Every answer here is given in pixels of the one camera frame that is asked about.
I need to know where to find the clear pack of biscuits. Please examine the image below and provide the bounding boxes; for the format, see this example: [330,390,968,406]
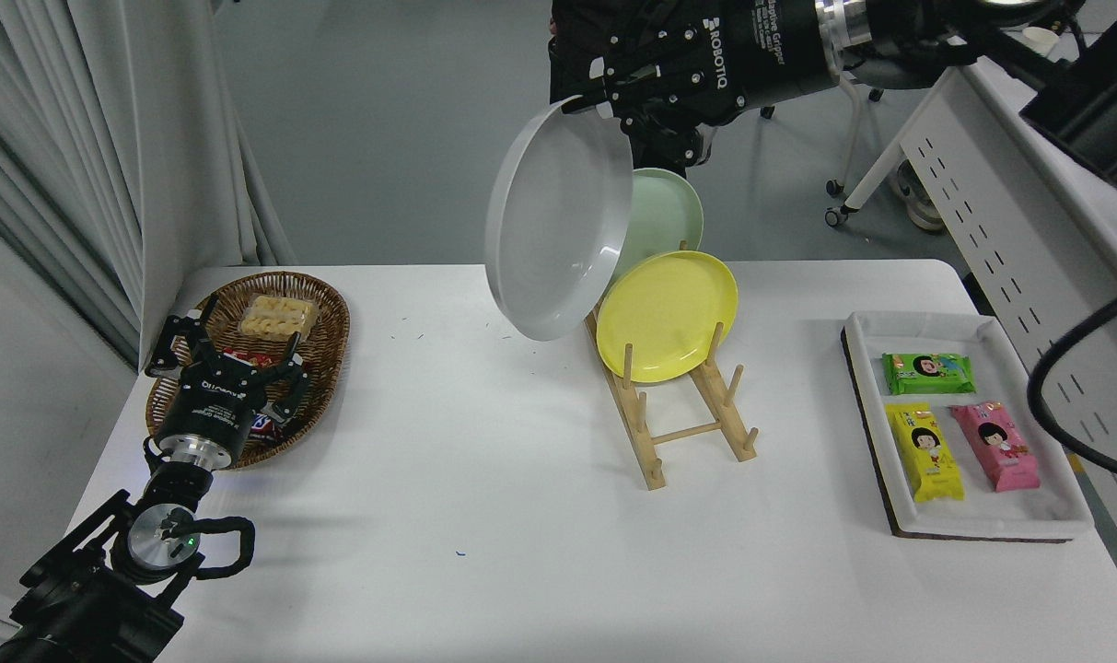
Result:
[239,293,321,340]

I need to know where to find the grey plate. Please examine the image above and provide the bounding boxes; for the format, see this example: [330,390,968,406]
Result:
[484,95,635,343]

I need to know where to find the pink snack pack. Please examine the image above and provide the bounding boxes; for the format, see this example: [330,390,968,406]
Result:
[950,401,1041,494]

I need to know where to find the yellow plate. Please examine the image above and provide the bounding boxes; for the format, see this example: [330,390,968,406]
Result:
[596,250,739,385]

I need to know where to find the brown candy bar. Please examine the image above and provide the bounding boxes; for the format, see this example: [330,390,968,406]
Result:
[245,410,294,446]

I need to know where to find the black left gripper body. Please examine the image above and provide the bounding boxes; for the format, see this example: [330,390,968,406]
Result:
[156,357,272,454]

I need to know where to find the white foam tray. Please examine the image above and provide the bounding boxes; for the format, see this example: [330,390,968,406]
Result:
[840,311,1095,542]

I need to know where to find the pale grey curtain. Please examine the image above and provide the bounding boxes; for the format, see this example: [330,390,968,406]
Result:
[0,0,297,369]

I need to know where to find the pale green plate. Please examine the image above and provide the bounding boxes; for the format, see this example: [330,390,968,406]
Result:
[609,168,705,285]

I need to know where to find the wooden plate rack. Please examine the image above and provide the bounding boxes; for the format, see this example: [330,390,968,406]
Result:
[584,241,760,492]

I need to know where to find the brown wicker basket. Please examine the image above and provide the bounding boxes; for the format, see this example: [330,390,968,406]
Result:
[145,270,352,471]

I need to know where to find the green snack pack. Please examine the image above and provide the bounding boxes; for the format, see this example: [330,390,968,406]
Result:
[882,353,976,397]

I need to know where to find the yellow snack pack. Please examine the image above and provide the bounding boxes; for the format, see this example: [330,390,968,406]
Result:
[885,403,965,504]

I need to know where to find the grey office chair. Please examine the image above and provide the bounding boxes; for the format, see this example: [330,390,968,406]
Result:
[759,55,948,199]

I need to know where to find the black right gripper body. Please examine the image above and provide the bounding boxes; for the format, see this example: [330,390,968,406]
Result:
[696,0,841,117]

